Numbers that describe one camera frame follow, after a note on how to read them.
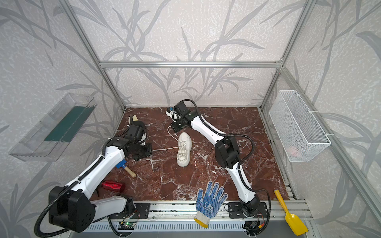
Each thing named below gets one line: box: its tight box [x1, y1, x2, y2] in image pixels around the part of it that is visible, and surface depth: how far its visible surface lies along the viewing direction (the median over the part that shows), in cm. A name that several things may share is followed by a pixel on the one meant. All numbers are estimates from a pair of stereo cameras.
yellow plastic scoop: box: [273, 189, 309, 237], surface depth 71 cm
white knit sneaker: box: [176, 131, 192, 168], surface depth 95 cm
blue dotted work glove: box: [193, 180, 229, 229], surface depth 77 cm
